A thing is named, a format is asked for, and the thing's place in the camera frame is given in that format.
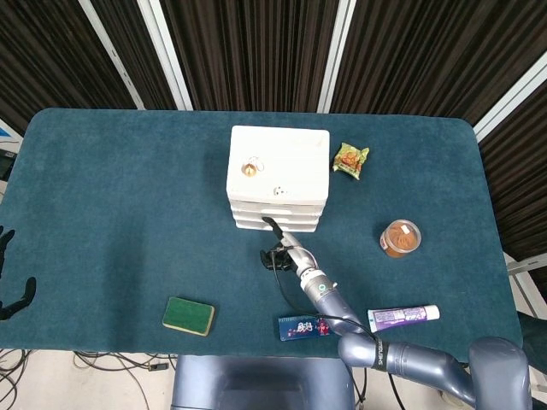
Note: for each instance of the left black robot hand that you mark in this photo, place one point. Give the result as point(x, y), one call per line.
point(27, 290)

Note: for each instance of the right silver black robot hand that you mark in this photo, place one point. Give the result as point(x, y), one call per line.
point(301, 256)

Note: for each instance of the clear drawer with duck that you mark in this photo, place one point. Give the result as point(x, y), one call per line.
point(248, 218)

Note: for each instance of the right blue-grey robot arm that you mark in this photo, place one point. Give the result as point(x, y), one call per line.
point(333, 303)

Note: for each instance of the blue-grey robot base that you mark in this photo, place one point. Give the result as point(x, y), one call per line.
point(256, 384)

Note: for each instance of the clear drawer with pink toy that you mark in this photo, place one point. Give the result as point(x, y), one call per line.
point(307, 227)

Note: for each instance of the clear drawer with dice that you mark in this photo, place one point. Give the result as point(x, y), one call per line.
point(248, 208)

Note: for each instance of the white plastic drawer cabinet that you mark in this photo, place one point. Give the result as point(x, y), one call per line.
point(290, 162)

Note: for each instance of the small white black figurine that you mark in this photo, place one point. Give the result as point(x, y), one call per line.
point(279, 192)

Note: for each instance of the dark blue printed box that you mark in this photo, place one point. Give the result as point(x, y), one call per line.
point(299, 329)

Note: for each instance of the clear jar of rubber bands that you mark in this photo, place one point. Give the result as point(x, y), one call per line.
point(401, 239)

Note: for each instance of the green snack packet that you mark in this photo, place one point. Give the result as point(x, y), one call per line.
point(350, 160)

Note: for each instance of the teal table cloth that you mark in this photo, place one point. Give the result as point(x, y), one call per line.
point(107, 213)

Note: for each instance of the purple white toothpaste tube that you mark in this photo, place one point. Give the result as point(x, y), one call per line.
point(401, 318)

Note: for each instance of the green and yellow sponge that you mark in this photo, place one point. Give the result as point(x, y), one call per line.
point(188, 315)

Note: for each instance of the black device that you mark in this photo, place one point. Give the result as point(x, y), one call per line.
point(5, 164)

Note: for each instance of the black power adapter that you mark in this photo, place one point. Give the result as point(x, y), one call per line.
point(158, 366)

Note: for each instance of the blue and white sign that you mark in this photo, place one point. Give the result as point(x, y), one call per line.
point(6, 132)

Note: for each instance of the dark brown pleated curtain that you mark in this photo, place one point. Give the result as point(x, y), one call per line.
point(256, 42)

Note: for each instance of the teal trouser leg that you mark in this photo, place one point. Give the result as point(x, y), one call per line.
point(534, 341)

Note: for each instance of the white partition post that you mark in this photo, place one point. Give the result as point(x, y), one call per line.
point(337, 51)
point(164, 55)
point(513, 96)
point(111, 55)

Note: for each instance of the grey metal frame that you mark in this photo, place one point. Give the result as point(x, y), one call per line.
point(525, 265)

